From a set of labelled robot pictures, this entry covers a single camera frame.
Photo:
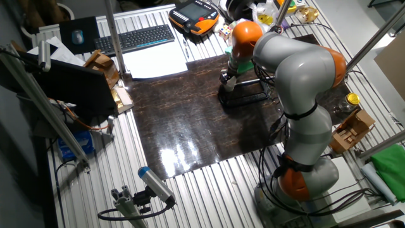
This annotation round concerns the black computer keyboard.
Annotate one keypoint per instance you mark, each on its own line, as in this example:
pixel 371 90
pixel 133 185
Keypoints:
pixel 136 38

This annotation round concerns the black metal C-clamp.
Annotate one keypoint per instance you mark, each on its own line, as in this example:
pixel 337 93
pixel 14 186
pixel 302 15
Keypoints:
pixel 246 98

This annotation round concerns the white soft rounded toy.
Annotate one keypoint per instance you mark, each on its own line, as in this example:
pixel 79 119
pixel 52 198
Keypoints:
pixel 218 28

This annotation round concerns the small open brown cardboard box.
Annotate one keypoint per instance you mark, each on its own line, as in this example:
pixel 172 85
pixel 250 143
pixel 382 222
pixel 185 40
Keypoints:
pixel 102 65

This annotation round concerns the loose white paper pile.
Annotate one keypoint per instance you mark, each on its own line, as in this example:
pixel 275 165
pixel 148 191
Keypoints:
pixel 63 54

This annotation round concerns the green printed camera mount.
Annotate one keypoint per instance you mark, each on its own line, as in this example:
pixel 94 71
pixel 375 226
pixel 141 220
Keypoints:
pixel 246 67

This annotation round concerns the pale rolled sheet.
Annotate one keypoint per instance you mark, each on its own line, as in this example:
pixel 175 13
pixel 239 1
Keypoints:
pixel 378 182

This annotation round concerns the black laptop screen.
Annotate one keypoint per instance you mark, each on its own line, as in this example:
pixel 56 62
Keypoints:
pixel 76 85

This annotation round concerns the plain silver depth camera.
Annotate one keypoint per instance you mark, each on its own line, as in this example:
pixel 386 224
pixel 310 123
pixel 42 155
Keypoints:
pixel 44 55

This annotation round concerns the black round spool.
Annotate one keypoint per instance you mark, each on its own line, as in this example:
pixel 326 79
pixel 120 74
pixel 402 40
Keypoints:
pixel 237 9

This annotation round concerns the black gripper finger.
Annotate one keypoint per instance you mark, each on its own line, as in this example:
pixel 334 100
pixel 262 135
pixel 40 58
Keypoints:
pixel 224 80

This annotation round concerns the brown cardboard panel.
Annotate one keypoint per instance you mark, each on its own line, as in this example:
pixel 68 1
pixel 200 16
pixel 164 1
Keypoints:
pixel 392 66

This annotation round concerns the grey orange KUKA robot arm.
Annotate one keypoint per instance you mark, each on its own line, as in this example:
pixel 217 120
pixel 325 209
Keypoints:
pixel 300 76

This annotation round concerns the short aluminium profile stub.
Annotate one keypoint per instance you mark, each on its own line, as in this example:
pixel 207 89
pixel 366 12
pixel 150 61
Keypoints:
pixel 125 202

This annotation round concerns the Rubik's cube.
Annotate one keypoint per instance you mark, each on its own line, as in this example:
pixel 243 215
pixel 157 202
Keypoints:
pixel 224 31

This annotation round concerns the white flat board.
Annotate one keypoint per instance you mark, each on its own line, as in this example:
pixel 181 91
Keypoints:
pixel 351 190

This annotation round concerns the black mouse pad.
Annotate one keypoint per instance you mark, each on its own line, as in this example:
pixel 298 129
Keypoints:
pixel 90 31

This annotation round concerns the gold foil box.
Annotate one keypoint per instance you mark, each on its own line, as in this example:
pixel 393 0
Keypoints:
pixel 121 99

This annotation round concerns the cardboard box with inserts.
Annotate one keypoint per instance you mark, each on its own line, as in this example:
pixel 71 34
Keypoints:
pixel 351 133

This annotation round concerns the large white paper sheet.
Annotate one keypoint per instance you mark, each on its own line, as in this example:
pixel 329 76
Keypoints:
pixel 155 61

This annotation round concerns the grey computer mouse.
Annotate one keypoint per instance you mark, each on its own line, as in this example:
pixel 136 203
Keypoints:
pixel 78 37

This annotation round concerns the dark marble pattern mat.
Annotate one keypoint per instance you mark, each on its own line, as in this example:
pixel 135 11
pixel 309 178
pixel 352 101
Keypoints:
pixel 177 126

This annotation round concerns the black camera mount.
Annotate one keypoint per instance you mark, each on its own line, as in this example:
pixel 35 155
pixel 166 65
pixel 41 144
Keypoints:
pixel 142 199

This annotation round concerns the green cloth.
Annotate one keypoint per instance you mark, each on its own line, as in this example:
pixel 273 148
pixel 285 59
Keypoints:
pixel 390 168

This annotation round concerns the yellow green button box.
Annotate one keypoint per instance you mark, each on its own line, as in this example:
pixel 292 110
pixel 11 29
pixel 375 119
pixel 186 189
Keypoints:
pixel 291 6

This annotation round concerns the tall aluminium frame post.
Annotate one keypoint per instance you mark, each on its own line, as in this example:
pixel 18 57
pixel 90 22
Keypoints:
pixel 114 38

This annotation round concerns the orange black teach pendant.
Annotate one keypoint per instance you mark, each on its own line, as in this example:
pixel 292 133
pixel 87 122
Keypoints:
pixel 193 12

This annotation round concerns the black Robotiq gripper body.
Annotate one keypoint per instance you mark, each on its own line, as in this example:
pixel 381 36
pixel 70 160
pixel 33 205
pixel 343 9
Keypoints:
pixel 228 74

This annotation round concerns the silver camera with blue cap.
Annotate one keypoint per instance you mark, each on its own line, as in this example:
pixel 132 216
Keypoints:
pixel 155 183

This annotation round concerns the diagonal aluminium frame bar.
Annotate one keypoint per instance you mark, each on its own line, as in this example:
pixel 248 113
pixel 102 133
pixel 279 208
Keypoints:
pixel 373 39

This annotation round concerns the blue tissue pack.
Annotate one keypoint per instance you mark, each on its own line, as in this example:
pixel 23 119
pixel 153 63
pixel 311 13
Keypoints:
pixel 76 144

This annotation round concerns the slim metal stand post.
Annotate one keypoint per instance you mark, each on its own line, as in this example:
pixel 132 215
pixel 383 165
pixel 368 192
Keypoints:
pixel 283 11

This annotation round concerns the glass jar with yellow lid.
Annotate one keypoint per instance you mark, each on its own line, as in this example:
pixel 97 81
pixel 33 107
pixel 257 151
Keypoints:
pixel 352 98

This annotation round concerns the long slanted aluminium frame bar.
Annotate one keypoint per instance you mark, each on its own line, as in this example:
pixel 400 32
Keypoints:
pixel 41 104

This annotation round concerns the clear plastic bag yellow contents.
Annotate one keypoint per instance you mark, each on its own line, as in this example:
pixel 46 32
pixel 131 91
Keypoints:
pixel 264 17

